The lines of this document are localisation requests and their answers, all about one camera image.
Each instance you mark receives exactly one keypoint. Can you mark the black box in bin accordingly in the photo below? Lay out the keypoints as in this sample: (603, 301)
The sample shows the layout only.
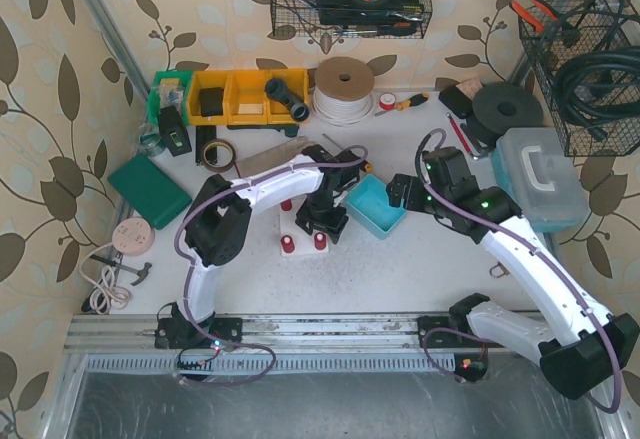
(211, 101)

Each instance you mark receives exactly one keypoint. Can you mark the teal clear toolbox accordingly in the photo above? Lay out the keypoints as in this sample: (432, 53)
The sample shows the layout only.
(529, 164)

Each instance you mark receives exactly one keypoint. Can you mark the green notebook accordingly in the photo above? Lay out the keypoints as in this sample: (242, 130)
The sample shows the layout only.
(150, 191)

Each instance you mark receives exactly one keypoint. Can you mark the black block with sponge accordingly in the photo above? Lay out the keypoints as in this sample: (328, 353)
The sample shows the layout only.
(458, 98)

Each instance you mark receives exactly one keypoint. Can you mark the small brass padlock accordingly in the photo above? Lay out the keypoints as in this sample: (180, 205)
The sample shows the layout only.
(498, 271)

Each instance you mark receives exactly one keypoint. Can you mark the beige work glove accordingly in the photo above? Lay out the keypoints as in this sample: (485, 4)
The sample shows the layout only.
(272, 157)

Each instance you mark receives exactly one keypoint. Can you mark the green storage bin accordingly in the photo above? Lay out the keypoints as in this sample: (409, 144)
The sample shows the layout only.
(169, 88)

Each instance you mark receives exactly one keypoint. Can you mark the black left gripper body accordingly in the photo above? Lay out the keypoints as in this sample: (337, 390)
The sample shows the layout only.
(321, 216)

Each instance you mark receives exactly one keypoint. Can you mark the black meter device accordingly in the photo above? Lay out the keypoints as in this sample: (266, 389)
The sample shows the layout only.
(173, 131)

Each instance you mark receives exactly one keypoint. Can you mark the right wire basket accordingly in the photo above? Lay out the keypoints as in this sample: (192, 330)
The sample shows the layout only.
(588, 71)

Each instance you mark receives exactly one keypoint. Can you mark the yellow bin right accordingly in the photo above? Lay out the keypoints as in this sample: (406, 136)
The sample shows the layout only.
(297, 81)

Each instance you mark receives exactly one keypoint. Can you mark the yellow bin left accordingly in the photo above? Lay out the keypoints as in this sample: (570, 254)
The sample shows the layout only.
(201, 80)

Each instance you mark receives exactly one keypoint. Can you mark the black orange flathead screwdriver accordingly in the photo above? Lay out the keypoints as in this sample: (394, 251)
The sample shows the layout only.
(365, 166)

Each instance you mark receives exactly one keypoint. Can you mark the teal spring tray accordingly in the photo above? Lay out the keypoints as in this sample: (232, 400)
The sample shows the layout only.
(368, 204)

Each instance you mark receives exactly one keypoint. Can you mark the yellow black screwdriver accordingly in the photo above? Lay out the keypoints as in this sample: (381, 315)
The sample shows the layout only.
(413, 101)

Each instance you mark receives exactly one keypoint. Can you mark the brown packing tape roll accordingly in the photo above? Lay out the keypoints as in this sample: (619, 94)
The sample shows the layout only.
(218, 156)

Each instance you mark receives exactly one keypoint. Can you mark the white peg base plate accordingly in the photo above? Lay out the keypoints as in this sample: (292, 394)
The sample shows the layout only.
(304, 243)

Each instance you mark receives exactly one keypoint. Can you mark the white cable spool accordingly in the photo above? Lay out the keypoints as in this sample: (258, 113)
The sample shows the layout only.
(343, 92)

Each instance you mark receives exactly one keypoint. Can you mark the orange handled pliers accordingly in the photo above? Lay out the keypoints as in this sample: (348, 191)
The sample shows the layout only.
(529, 15)

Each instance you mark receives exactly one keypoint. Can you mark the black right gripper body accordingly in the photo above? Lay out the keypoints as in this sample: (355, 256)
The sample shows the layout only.
(404, 191)

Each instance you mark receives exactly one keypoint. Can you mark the small claw hammer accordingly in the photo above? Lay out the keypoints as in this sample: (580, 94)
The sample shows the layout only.
(141, 274)

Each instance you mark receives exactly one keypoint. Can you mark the yellow bin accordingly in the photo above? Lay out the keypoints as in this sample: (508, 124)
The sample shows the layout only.
(201, 80)
(297, 81)
(246, 99)

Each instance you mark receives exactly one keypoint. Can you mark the yellow bin middle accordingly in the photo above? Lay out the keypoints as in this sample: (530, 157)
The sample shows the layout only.
(246, 99)

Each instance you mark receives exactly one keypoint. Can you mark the glass jar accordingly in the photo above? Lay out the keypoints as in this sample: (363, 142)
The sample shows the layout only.
(150, 142)

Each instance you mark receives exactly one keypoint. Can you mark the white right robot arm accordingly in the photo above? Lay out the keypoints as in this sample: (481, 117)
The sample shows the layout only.
(579, 343)

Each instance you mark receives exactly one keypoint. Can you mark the red white tape roll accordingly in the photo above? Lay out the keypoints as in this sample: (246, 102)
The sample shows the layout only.
(387, 101)

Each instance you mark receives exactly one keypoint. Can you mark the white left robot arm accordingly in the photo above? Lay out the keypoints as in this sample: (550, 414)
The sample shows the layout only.
(214, 230)

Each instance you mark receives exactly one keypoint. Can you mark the red handled hex key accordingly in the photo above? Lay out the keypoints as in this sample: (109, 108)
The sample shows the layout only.
(472, 146)

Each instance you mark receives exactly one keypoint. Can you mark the large red spring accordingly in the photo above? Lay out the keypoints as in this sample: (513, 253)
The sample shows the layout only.
(286, 205)
(287, 244)

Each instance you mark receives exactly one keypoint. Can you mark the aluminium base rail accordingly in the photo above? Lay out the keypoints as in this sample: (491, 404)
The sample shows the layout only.
(281, 344)

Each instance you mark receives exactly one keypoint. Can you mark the grey pipe fitting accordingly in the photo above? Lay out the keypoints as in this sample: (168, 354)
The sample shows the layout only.
(277, 90)

